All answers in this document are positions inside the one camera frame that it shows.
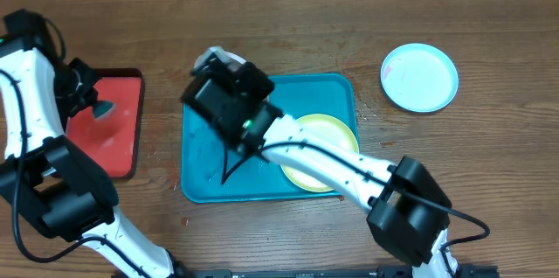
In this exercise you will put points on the yellow-green plate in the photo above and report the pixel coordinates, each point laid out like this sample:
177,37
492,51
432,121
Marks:
334,131

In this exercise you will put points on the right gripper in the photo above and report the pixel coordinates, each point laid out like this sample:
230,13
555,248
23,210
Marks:
256,79

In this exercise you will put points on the teal plastic tray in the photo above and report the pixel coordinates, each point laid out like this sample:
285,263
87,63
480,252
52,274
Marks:
255,180

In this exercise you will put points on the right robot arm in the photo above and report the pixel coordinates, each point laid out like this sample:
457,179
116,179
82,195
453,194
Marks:
407,212

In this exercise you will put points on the white plate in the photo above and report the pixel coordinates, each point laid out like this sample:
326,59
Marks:
235,64

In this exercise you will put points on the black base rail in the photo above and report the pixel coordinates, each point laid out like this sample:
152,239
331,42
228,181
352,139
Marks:
466,271

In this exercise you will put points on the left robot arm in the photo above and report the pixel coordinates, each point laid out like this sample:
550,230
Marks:
60,198

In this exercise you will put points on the light blue plate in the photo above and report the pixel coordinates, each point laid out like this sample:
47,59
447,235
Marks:
419,78

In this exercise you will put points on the red water tray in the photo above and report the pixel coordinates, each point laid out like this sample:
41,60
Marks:
112,140

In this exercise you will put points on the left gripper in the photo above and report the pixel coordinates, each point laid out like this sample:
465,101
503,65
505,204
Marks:
72,105

